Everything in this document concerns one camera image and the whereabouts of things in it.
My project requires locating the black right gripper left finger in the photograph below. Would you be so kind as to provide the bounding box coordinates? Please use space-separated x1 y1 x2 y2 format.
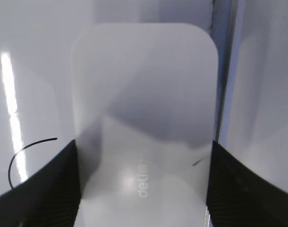
0 140 81 227

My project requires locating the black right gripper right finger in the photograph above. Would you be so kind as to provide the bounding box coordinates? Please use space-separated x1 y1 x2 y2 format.
206 141 288 227

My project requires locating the white rectangular board eraser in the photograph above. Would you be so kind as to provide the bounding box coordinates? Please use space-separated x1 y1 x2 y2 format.
70 23 218 227

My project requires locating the white board with grey frame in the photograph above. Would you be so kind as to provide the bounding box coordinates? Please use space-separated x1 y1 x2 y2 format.
0 0 232 195

